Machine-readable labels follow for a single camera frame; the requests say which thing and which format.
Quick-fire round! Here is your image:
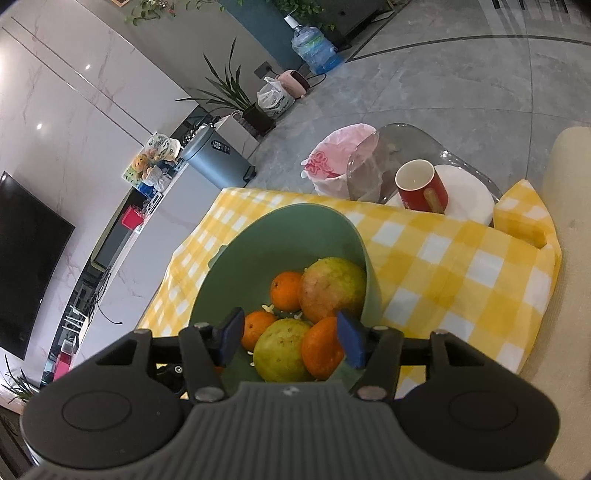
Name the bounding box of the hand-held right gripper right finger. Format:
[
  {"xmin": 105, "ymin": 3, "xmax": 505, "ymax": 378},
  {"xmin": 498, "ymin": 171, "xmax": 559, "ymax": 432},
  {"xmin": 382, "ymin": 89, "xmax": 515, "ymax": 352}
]
[{"xmin": 336, "ymin": 310, "xmax": 491, "ymax": 401}]

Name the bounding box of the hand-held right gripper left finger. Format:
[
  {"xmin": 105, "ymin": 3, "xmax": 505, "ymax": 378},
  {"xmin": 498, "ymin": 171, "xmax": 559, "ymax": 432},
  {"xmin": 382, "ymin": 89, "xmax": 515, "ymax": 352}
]
[{"xmin": 95, "ymin": 307, "xmax": 245, "ymax": 403}]

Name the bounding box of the orange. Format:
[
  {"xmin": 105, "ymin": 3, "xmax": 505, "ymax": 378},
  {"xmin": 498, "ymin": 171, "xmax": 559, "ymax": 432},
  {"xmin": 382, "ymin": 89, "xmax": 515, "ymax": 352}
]
[
  {"xmin": 241, "ymin": 311, "xmax": 279, "ymax": 352},
  {"xmin": 270, "ymin": 271, "xmax": 305, "ymax": 312},
  {"xmin": 301, "ymin": 316, "xmax": 347, "ymax": 380}
]

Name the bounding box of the yellow green pear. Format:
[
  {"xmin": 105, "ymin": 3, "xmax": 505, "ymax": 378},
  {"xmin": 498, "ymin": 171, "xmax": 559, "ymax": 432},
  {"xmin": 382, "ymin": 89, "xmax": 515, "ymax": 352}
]
[{"xmin": 252, "ymin": 318, "xmax": 315, "ymax": 383}]

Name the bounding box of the large green red apple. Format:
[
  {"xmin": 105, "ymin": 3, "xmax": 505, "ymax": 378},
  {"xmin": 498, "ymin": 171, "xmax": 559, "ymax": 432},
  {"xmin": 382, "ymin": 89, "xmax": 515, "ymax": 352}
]
[{"xmin": 300, "ymin": 257, "xmax": 368, "ymax": 324}]

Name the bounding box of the green bowl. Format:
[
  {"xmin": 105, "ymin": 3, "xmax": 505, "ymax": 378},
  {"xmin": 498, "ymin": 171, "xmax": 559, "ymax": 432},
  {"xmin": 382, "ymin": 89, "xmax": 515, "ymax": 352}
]
[{"xmin": 190, "ymin": 203, "xmax": 383, "ymax": 394}]

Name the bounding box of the yellow checkered tablecloth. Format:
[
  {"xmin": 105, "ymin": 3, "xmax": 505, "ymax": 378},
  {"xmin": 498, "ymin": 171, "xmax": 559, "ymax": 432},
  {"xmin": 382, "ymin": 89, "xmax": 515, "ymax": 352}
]
[{"xmin": 139, "ymin": 179, "xmax": 563, "ymax": 398}]

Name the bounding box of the white marble low cabinet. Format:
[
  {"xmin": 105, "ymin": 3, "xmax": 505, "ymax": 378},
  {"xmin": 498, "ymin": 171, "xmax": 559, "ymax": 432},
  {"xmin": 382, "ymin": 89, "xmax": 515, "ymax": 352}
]
[{"xmin": 41, "ymin": 157, "xmax": 259, "ymax": 384}]

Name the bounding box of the pink box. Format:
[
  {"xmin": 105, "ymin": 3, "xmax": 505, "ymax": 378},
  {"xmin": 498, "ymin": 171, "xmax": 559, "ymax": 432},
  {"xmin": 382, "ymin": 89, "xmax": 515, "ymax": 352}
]
[{"xmin": 121, "ymin": 205, "xmax": 146, "ymax": 230}]

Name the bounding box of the red mug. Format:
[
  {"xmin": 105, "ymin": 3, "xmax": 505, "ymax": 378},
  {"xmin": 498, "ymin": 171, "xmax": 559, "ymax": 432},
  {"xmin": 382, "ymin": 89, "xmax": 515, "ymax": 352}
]
[{"xmin": 394, "ymin": 159, "xmax": 450, "ymax": 214}]

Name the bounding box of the grey pedal trash bin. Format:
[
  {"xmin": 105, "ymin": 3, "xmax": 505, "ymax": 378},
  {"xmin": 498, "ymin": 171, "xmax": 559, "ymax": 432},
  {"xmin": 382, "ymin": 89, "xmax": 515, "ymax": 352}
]
[{"xmin": 181, "ymin": 124, "xmax": 257, "ymax": 190}]

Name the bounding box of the bin with pink bag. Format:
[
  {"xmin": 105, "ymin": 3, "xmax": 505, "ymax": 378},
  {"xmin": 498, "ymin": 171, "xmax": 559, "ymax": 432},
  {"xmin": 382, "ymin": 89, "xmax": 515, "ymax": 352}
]
[{"xmin": 301, "ymin": 124, "xmax": 378, "ymax": 200}]

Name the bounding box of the pile of plush toys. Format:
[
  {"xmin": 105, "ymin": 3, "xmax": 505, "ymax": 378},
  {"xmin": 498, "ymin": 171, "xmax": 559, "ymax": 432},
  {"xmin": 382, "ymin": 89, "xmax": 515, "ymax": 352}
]
[{"xmin": 122, "ymin": 131, "xmax": 183, "ymax": 190}]

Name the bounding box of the transparent plastic chair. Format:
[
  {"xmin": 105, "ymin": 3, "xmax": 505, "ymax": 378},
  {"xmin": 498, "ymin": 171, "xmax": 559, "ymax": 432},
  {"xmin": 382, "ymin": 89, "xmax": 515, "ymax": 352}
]
[{"xmin": 346, "ymin": 122, "xmax": 502, "ymax": 206}]

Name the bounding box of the black television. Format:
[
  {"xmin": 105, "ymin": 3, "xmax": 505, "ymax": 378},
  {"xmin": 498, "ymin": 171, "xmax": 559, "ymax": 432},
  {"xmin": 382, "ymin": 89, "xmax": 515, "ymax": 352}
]
[{"xmin": 0, "ymin": 171, "xmax": 76, "ymax": 361}]

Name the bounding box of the potted plant black pot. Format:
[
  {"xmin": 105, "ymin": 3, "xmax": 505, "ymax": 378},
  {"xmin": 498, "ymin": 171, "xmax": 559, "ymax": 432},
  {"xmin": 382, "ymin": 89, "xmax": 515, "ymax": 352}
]
[{"xmin": 175, "ymin": 39, "xmax": 278, "ymax": 137}]

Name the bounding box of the white plastic bag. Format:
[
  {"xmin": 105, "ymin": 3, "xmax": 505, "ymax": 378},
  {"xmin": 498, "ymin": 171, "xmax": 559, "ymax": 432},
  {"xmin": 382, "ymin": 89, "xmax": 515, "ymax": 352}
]
[{"xmin": 257, "ymin": 77, "xmax": 296, "ymax": 120}]

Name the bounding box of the pink heater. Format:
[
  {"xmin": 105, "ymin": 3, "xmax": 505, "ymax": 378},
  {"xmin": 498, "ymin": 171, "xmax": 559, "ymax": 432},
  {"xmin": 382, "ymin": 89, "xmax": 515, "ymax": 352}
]
[{"xmin": 276, "ymin": 69, "xmax": 314, "ymax": 100}]

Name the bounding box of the beige sofa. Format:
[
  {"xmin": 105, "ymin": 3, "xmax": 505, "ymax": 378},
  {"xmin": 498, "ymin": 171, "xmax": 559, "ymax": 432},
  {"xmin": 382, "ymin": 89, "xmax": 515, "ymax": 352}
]
[{"xmin": 519, "ymin": 124, "xmax": 591, "ymax": 416}]

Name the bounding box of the blue water bottle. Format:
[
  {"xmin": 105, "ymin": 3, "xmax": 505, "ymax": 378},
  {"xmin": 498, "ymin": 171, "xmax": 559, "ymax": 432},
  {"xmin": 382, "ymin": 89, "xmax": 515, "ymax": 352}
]
[{"xmin": 284, "ymin": 15, "xmax": 345, "ymax": 75}]

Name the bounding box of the hanging green vine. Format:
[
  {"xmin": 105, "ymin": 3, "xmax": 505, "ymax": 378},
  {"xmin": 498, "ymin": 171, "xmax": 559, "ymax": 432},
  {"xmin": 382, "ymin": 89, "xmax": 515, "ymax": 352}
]
[{"xmin": 124, "ymin": 0, "xmax": 222, "ymax": 26}]

